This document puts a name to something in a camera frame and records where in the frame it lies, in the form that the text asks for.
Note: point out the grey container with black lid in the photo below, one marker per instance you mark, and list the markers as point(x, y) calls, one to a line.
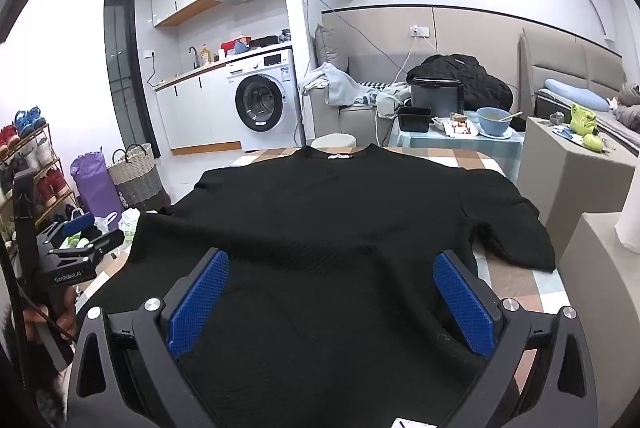
point(435, 101)

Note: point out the green toy figure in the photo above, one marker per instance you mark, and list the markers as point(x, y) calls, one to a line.
point(582, 118)

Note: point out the black jacket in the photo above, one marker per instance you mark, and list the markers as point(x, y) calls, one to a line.
point(480, 83)

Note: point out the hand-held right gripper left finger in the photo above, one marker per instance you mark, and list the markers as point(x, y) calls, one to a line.
point(197, 303)

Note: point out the white plate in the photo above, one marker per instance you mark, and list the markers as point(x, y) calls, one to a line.
point(505, 136)

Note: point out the wicker laundry basket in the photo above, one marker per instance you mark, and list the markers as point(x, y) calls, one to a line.
point(135, 178)

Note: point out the white kitchen counter cabinet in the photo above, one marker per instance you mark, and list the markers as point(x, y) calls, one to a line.
point(200, 113)

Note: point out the beige sofa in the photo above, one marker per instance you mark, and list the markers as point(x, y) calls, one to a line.
point(357, 123)

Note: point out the light blue clothes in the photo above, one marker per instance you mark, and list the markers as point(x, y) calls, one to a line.
point(340, 86)

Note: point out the white green plastic bag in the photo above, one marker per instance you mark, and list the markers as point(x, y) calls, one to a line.
point(129, 223)

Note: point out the white paper towel roll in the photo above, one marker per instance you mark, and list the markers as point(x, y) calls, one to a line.
point(631, 218)

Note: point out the red plastic basket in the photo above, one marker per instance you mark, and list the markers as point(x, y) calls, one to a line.
point(229, 48)

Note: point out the light blue pillow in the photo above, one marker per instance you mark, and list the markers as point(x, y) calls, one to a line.
point(575, 93)

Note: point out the wooden shoe rack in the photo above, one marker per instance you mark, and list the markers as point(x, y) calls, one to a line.
point(55, 168)

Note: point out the beige curved ledge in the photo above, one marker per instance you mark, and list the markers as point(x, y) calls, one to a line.
point(600, 283)

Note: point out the black knit sweater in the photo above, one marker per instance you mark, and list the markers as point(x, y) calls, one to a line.
point(320, 233)

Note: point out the checkered blanket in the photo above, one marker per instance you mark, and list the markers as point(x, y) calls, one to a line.
point(525, 288)

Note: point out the blue bowl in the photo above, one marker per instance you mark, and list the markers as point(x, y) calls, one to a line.
point(492, 123)

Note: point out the green plastic toy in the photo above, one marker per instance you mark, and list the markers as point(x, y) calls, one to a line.
point(594, 142)

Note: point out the grey cushion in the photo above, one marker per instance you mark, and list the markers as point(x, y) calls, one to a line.
point(330, 48)

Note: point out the black glass door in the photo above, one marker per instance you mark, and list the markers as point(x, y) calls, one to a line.
point(122, 73)

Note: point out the black plastic tray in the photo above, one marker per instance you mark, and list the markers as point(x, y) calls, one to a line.
point(414, 121)

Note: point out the purple bag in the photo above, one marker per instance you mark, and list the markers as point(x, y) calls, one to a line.
point(95, 188)

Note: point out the black faucet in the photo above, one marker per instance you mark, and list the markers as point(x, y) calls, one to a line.
point(194, 56)

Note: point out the white washing machine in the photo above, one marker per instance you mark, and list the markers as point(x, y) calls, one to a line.
point(260, 101)

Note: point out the small table with checkered cloth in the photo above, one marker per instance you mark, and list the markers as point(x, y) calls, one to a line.
point(450, 148)

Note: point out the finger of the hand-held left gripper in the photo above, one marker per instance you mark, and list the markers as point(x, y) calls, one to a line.
point(80, 224)
point(106, 240)

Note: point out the person's left hand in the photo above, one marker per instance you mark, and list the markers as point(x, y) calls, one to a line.
point(37, 325)

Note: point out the food box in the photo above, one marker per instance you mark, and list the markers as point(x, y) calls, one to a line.
point(457, 127)

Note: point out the beige side cabinet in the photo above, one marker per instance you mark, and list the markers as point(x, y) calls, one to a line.
point(565, 178)

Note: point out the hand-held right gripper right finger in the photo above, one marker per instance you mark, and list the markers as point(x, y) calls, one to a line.
point(462, 308)

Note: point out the beige upholstered bed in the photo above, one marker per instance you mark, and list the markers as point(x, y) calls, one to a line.
point(565, 63)

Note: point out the white round stool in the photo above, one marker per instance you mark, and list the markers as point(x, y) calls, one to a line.
point(332, 142)

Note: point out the grey green clothes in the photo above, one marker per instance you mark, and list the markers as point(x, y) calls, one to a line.
point(387, 101)

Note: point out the white wall socket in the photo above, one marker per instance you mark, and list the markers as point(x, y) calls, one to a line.
point(419, 31)

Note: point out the yellow soap bottle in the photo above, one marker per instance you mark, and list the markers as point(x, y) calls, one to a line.
point(204, 56)

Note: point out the grey clothing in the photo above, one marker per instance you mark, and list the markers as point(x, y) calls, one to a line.
point(627, 113)

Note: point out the group of shoes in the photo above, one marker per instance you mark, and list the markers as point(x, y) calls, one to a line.
point(27, 121)

